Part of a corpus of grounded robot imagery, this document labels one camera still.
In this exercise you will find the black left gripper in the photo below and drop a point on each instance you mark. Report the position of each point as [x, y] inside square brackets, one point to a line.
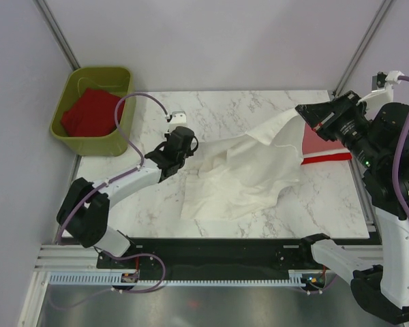
[189, 153]

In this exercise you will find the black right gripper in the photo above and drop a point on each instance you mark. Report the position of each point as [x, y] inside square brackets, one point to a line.
[324, 116]

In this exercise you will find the white printed t-shirt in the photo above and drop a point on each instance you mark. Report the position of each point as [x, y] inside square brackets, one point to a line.
[229, 179]

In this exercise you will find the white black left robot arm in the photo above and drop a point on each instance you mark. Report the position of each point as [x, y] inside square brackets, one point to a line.
[84, 211]

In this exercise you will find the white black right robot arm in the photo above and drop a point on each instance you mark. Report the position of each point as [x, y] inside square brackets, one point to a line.
[380, 289]

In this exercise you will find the pink folded t-shirt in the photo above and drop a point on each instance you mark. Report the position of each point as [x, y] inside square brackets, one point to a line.
[313, 145]

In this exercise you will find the red folded t-shirt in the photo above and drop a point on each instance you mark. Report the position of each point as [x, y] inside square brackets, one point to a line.
[327, 158]

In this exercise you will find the dark red t-shirt in bin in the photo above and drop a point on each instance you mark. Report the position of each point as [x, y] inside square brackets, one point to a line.
[92, 115]

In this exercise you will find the olive green plastic bin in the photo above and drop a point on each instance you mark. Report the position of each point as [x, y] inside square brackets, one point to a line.
[116, 80]

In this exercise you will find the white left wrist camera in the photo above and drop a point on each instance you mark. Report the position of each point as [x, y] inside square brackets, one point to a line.
[176, 119]

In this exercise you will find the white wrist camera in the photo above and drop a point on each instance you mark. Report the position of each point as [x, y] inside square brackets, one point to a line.
[382, 89]
[176, 119]

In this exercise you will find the right aluminium frame post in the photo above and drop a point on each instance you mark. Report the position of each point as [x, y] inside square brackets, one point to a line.
[368, 36]

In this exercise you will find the aluminium frame post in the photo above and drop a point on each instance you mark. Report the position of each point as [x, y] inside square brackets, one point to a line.
[52, 24]
[368, 36]

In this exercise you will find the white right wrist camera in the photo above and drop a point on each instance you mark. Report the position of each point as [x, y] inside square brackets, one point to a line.
[382, 89]

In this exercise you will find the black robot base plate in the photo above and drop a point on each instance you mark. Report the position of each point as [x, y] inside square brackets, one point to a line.
[213, 259]

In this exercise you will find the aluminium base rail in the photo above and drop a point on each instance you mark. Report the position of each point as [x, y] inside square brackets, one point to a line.
[51, 259]

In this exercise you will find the left aluminium frame post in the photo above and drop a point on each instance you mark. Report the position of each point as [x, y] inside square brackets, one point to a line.
[52, 24]

